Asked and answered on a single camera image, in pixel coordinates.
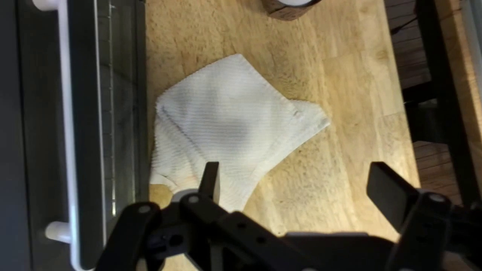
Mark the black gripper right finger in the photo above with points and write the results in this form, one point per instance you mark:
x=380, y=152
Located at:
x=431, y=226

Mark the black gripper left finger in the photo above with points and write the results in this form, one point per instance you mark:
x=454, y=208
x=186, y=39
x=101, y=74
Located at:
x=171, y=235

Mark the toaster oven glass door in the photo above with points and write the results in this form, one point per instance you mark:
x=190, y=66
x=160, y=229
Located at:
x=115, y=125

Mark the black toaster oven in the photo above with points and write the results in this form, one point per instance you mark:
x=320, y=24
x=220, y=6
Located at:
x=24, y=136

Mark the white folded cloth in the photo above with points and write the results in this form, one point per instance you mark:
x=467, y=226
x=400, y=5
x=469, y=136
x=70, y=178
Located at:
x=231, y=121

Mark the black metal stand frame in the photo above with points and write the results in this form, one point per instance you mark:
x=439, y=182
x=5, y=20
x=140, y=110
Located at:
x=445, y=100

